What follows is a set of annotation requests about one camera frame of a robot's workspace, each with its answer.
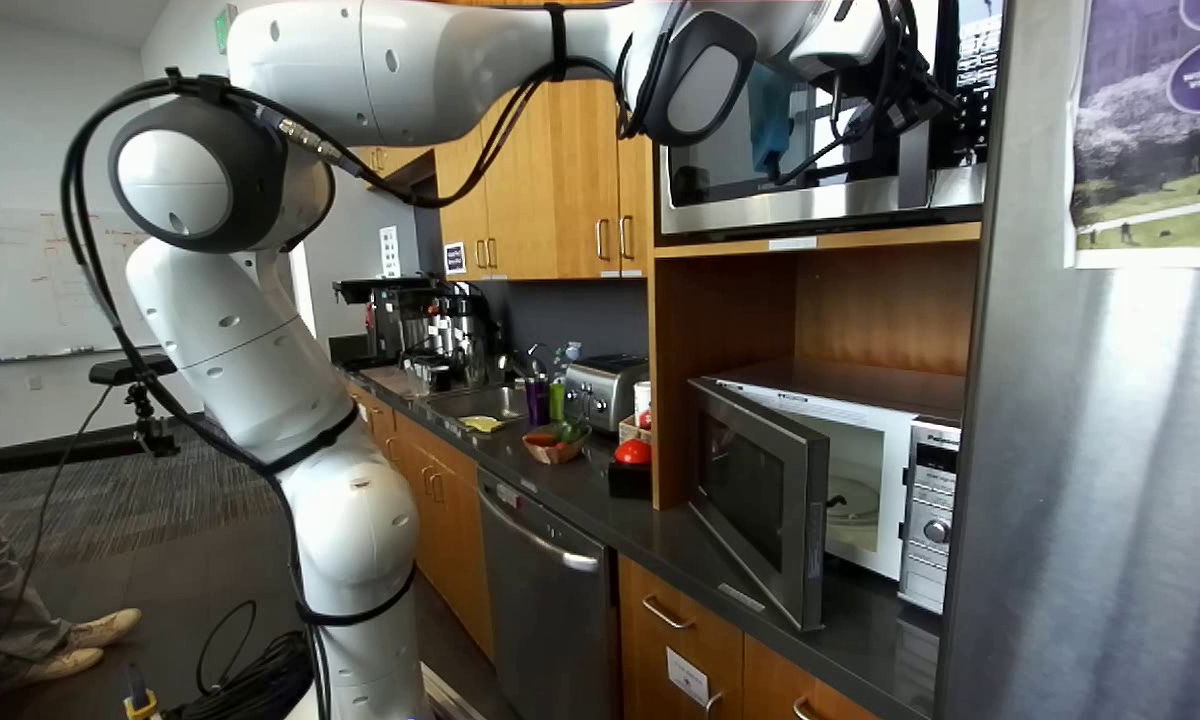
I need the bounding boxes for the white microwave with open door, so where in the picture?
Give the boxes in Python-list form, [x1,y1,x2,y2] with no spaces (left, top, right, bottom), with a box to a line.
[686,372,969,636]

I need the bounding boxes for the silver toaster oven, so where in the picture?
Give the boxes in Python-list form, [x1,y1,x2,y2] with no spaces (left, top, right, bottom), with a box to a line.
[562,357,652,436]

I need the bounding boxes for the white strip label on countertop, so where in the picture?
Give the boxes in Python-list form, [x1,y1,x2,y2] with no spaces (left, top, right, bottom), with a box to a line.
[717,579,774,619]

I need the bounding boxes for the green exit sign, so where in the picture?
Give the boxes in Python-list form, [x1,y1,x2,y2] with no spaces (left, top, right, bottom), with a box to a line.
[207,0,242,61]

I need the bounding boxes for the beige shoe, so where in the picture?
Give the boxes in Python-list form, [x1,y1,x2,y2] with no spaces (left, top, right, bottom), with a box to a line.
[55,603,145,657]
[0,642,107,695]

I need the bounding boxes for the black coffee machine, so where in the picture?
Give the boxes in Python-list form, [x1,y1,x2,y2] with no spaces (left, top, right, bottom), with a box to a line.
[360,273,497,372]

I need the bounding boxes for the white label on cabinet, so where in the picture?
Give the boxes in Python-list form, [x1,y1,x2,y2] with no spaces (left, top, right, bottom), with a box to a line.
[663,646,720,714]

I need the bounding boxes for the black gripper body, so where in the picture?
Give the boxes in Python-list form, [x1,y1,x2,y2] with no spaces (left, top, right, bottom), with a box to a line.
[869,33,938,134]

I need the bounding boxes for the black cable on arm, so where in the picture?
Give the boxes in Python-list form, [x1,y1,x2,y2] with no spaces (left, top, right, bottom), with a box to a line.
[55,0,958,633]

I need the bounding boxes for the wooden microwave shelf unit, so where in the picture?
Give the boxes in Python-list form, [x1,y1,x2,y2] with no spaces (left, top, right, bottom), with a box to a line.
[646,218,991,517]

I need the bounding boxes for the wooden wall cabinet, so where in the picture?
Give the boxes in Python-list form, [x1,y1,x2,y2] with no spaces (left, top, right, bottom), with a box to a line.
[357,0,658,288]

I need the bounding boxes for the brown bowl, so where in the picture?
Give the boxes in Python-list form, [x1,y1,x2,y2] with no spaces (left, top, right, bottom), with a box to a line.
[518,421,588,472]

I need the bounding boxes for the stainless steel refrigerator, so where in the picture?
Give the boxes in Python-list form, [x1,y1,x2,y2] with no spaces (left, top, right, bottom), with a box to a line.
[938,0,1200,720]

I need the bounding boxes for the stainless steel dishwasher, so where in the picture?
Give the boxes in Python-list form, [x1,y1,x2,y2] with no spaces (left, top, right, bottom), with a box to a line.
[478,466,626,720]

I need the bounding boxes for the wooden base cabinet with label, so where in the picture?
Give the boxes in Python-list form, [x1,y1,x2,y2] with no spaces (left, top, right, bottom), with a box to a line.
[616,558,883,720]

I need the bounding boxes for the yellow black plug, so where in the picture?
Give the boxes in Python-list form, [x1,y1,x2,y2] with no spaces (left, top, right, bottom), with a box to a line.
[115,680,165,720]

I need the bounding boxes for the stainless steel black microwave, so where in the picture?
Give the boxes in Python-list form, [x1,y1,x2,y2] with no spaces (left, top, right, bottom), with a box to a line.
[652,0,1011,245]

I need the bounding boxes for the steel dishwasher handle bar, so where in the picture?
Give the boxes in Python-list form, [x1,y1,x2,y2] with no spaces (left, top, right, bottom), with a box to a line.
[479,493,604,576]

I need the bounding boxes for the purple landscape poster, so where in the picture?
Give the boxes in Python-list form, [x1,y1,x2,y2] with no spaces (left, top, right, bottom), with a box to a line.
[1065,0,1200,276]

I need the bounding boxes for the small black container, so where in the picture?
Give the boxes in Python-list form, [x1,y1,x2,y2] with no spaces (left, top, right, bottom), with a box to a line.
[405,352,459,398]

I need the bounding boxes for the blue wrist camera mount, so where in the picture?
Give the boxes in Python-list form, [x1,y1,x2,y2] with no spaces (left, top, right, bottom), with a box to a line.
[747,94,801,185]

